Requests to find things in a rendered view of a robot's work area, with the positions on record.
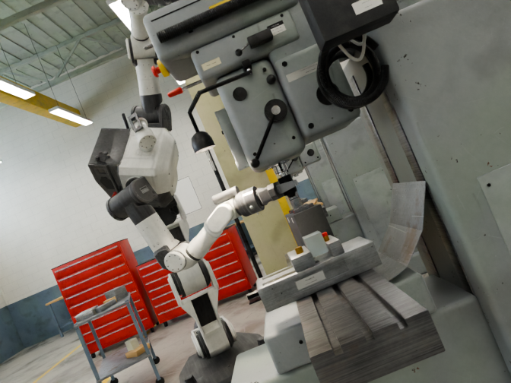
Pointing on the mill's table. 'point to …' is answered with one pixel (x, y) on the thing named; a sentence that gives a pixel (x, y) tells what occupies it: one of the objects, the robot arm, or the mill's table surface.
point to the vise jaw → (306, 260)
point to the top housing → (176, 55)
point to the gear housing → (214, 71)
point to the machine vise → (318, 272)
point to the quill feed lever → (274, 109)
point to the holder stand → (307, 222)
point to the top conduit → (201, 19)
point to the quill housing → (246, 97)
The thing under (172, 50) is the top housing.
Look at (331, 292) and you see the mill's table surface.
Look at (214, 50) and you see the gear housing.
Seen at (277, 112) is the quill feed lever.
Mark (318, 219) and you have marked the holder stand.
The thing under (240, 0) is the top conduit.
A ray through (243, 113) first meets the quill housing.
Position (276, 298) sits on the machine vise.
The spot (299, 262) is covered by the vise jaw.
